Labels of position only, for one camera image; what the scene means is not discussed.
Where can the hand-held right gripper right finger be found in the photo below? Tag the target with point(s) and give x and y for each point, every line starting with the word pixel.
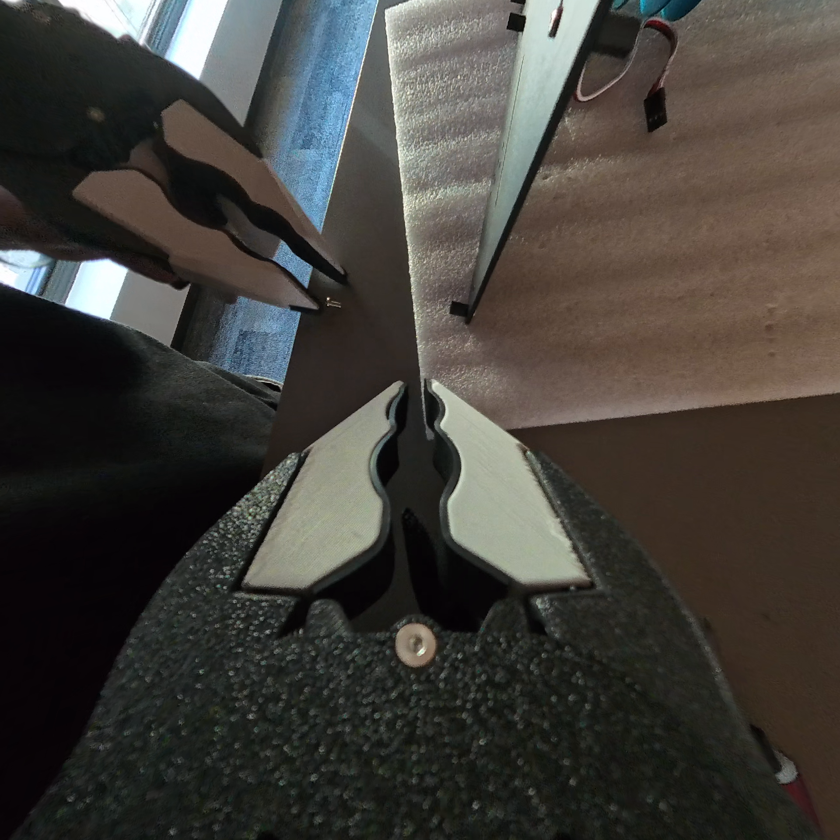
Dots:
pixel 512 518

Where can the dark grey desk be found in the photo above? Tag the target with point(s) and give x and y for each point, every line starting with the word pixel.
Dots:
pixel 367 262

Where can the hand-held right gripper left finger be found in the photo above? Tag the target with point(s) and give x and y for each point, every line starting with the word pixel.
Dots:
pixel 315 518

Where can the person's left hand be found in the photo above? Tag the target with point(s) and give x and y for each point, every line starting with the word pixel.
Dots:
pixel 26 226

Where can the blue toy robot arm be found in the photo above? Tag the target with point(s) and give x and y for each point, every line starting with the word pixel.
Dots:
pixel 525 164

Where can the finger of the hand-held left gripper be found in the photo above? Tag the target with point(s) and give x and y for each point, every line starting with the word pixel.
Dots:
pixel 249 177
pixel 164 223

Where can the dark red screwdriver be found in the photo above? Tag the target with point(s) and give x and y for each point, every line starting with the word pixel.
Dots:
pixel 804 797

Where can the white foam sheet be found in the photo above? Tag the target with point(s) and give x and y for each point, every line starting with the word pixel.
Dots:
pixel 656 262

